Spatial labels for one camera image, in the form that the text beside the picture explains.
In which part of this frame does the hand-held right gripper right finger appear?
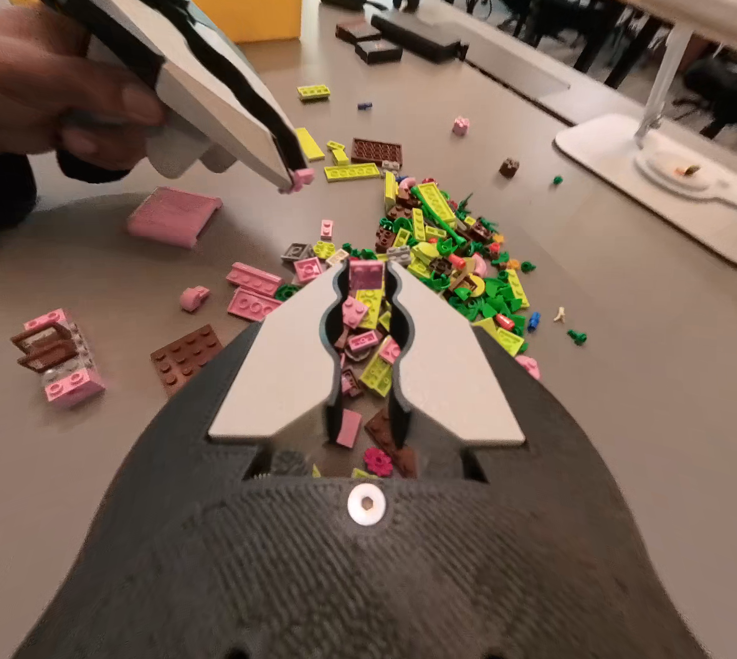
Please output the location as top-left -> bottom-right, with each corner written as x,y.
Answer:
388,262 -> 526,449

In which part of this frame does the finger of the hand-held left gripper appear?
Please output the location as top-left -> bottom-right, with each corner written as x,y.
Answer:
187,8 -> 307,170
89,0 -> 293,192

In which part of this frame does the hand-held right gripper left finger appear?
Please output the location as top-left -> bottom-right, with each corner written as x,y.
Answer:
208,262 -> 351,449

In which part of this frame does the pink rounded tile block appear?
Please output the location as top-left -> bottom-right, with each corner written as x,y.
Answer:
127,187 -> 223,250

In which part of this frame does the pink square brick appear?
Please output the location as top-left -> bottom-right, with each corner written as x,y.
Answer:
348,259 -> 385,292

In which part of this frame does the pile of mixed toy bricks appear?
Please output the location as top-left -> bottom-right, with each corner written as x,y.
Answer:
275,172 -> 543,478

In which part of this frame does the person's left forearm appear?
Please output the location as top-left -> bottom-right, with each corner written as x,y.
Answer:
0,151 -> 38,231

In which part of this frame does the person's left hand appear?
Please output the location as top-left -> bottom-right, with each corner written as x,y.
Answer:
0,5 -> 168,167

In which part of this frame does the wide pink plate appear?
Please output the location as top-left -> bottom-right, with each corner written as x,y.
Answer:
227,287 -> 283,322

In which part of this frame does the lime smooth tile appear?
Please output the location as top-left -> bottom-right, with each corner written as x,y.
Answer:
295,127 -> 327,163

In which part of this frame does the brown square studded plate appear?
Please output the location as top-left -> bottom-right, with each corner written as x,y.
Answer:
151,324 -> 224,398

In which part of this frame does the narrow pink plate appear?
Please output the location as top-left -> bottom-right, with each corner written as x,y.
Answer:
226,262 -> 284,298

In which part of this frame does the small black box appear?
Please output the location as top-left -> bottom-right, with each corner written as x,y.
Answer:
335,19 -> 382,45

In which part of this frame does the black box orange mark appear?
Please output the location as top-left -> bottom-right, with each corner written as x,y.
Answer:
355,39 -> 404,65

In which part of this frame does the long lime plate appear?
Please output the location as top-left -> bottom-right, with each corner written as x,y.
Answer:
324,162 -> 382,183

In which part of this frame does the brown rectangular plate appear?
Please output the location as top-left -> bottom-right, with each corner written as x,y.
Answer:
350,137 -> 403,166

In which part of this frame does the long flat black device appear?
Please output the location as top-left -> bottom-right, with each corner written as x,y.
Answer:
371,12 -> 468,64

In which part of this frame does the white stand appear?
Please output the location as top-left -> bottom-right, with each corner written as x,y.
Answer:
554,0 -> 737,264

